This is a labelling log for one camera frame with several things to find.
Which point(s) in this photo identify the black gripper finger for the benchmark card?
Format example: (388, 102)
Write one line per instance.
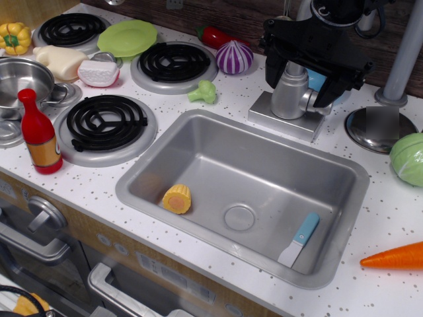
(275, 66)
(334, 86)

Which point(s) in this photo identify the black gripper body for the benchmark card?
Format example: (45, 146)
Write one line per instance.
(314, 45)

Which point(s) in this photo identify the red toy ketchup bottle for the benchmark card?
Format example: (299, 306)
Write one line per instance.
(39, 135)

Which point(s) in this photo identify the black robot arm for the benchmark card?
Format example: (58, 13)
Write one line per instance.
(340, 14)

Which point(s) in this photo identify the grey toy sink basin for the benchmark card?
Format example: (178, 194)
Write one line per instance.
(251, 191)

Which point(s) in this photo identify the blue toy bowl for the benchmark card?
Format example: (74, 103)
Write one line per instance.
(316, 81)

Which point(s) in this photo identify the purple toy onion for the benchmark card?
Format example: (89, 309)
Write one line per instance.
(234, 58)

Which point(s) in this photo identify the silver toy faucet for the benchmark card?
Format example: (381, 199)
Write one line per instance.
(290, 109)

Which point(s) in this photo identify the silver pot lid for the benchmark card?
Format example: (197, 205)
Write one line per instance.
(378, 128)

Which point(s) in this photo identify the grey vertical pole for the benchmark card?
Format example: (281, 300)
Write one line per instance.
(393, 93)

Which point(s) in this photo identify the red toy chili pepper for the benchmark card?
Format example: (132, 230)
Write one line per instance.
(215, 38)

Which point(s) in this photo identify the green toy broccoli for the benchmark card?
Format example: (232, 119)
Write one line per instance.
(206, 91)

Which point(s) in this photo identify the green toy cabbage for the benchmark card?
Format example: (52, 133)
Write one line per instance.
(406, 159)

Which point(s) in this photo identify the black middle stove burner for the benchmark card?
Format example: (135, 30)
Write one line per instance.
(173, 68)

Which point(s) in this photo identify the black stove burner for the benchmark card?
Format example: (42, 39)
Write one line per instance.
(173, 68)
(105, 130)
(78, 31)

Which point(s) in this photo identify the green toy plate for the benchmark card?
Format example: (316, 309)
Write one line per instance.
(127, 38)

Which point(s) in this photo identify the yellow toy corn piece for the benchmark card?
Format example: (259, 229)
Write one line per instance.
(177, 199)

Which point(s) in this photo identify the small silver toy cup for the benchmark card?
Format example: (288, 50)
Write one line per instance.
(103, 57)

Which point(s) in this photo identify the white red toy food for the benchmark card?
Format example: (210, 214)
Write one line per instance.
(98, 73)

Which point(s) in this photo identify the black front stove burner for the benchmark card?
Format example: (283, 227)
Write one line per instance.
(105, 130)

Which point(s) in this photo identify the orange toy carrot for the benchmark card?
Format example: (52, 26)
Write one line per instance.
(404, 257)

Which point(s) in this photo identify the black back stove burner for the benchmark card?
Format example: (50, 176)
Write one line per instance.
(78, 31)

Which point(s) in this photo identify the cream toy chicken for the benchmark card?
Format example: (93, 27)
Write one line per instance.
(63, 63)

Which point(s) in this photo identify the silver metal pot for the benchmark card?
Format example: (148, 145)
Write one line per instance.
(19, 73)

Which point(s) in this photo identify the yellow toy bell pepper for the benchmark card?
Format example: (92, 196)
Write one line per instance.
(16, 38)

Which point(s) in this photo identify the grey oven knob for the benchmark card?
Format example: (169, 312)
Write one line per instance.
(45, 215)

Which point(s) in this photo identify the blue handled toy spatula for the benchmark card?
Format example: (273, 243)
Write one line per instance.
(289, 255)

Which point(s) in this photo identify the grey right oven handle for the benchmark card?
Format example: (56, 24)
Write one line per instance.
(98, 284)

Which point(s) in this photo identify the grey oven handle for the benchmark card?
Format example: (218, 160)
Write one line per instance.
(43, 245)
(98, 284)

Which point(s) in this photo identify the grey left oven handle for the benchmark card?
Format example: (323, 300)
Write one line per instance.
(43, 245)

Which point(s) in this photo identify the yellow toy with black cable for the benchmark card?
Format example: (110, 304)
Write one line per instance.
(28, 304)

